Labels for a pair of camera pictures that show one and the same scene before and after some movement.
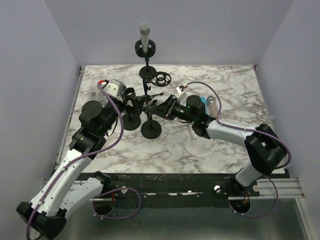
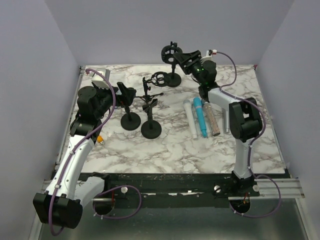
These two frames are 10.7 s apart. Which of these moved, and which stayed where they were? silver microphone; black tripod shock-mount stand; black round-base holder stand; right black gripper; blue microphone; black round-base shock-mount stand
Moved: blue microphone; silver microphone; right black gripper; black round-base shock-mount stand
Stayed: black round-base holder stand; black tripod shock-mount stand
